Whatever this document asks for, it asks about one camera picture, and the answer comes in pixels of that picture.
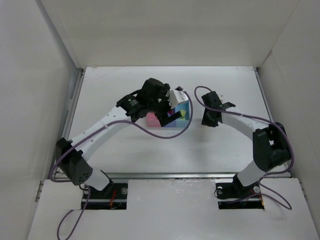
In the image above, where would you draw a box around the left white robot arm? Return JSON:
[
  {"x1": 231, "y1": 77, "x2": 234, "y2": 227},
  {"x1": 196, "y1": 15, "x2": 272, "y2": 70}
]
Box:
[{"x1": 54, "y1": 78, "x2": 189, "y2": 195}]

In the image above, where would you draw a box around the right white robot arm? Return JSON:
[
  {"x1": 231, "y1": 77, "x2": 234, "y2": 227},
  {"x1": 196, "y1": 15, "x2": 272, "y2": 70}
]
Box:
[{"x1": 201, "y1": 91, "x2": 293, "y2": 194}]

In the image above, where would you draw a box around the dark blue container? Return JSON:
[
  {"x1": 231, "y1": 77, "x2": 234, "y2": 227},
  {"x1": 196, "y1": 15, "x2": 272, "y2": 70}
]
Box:
[{"x1": 164, "y1": 108, "x2": 176, "y2": 128}]

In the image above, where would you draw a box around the pink container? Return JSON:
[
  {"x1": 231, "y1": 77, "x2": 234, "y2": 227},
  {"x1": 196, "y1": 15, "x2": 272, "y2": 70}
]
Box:
[{"x1": 145, "y1": 112, "x2": 162, "y2": 128}]

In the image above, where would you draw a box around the light blue container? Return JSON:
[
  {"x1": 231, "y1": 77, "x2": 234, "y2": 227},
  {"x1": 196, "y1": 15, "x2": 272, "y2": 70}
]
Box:
[{"x1": 175, "y1": 101, "x2": 191, "y2": 128}]

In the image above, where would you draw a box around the yellow lego piece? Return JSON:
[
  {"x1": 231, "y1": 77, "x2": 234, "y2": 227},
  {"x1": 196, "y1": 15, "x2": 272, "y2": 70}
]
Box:
[{"x1": 180, "y1": 109, "x2": 187, "y2": 118}]

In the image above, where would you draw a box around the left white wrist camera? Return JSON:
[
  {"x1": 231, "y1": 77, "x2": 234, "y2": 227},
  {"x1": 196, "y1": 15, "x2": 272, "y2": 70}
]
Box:
[{"x1": 168, "y1": 87, "x2": 189, "y2": 109}]

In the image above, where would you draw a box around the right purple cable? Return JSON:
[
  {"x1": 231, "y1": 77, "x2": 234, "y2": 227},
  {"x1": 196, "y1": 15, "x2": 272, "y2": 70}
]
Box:
[{"x1": 194, "y1": 86, "x2": 294, "y2": 210}]

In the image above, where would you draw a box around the purple cable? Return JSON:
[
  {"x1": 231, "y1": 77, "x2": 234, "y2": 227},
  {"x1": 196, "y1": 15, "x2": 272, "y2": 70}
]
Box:
[
  {"x1": 194, "y1": 86, "x2": 294, "y2": 210},
  {"x1": 49, "y1": 92, "x2": 193, "y2": 240}
]

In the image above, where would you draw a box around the metal front rail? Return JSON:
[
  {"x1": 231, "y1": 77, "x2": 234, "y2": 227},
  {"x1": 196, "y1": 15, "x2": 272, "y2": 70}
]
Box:
[{"x1": 53, "y1": 171, "x2": 291, "y2": 181}]

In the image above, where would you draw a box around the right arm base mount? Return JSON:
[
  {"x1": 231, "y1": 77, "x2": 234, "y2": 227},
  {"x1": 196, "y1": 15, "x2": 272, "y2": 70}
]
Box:
[{"x1": 214, "y1": 177, "x2": 265, "y2": 210}]

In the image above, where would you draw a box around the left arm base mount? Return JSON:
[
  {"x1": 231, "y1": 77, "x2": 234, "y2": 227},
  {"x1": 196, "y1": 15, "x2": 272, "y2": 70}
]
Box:
[{"x1": 80, "y1": 180, "x2": 129, "y2": 210}]

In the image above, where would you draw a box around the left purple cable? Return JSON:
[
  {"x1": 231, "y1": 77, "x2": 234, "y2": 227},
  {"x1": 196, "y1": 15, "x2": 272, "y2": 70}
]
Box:
[{"x1": 49, "y1": 92, "x2": 193, "y2": 240}]

